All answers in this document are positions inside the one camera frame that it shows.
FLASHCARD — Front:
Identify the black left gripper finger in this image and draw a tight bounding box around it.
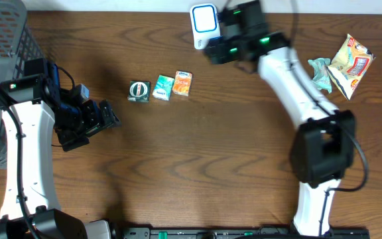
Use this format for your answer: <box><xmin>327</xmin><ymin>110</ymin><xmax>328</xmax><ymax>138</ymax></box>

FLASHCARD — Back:
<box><xmin>99</xmin><ymin>100</ymin><xmax>121</xmax><ymax>127</ymax></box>
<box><xmin>85</xmin><ymin>127</ymin><xmax>103</xmax><ymax>137</ymax></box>

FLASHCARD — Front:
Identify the dark green round-label box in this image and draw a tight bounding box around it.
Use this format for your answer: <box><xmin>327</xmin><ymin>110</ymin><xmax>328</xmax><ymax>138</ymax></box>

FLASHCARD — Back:
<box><xmin>127</xmin><ymin>81</ymin><xmax>151</xmax><ymax>103</ymax></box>

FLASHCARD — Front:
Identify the teal tissue pack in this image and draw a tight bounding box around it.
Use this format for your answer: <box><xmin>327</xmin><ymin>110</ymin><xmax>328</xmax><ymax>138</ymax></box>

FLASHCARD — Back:
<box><xmin>153</xmin><ymin>75</ymin><xmax>174</xmax><ymax>101</ymax></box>

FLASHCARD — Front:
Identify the orange tissue pack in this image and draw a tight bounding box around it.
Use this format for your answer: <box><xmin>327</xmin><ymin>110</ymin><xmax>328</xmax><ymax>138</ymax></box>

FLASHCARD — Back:
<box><xmin>172</xmin><ymin>71</ymin><xmax>193</xmax><ymax>96</ymax></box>

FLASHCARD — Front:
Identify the mint green pack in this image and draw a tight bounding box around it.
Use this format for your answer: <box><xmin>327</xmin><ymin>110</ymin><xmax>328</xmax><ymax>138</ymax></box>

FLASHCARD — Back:
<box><xmin>308</xmin><ymin>58</ymin><xmax>332</xmax><ymax>94</ymax></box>

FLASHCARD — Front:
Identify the yellow snack chip bag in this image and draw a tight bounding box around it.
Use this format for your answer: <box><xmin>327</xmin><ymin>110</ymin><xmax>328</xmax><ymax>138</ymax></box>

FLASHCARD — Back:
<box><xmin>326</xmin><ymin>34</ymin><xmax>375</xmax><ymax>100</ymax></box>

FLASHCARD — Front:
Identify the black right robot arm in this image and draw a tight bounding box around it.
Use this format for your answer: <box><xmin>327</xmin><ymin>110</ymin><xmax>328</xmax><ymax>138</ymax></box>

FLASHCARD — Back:
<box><xmin>204</xmin><ymin>1</ymin><xmax>355</xmax><ymax>237</ymax></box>

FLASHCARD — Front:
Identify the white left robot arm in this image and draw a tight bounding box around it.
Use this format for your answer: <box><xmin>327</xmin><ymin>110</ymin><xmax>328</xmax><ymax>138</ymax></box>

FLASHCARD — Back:
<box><xmin>0</xmin><ymin>58</ymin><xmax>121</xmax><ymax>238</ymax></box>

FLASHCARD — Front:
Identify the white barcode scanner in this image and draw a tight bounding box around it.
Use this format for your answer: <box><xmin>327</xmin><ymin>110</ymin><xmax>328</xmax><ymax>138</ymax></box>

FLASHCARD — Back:
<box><xmin>189</xmin><ymin>3</ymin><xmax>220</xmax><ymax>50</ymax></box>

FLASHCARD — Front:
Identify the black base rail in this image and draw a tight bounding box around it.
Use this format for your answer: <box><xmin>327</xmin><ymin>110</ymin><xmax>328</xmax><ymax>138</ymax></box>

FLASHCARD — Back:
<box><xmin>121</xmin><ymin>226</ymin><xmax>371</xmax><ymax>239</ymax></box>

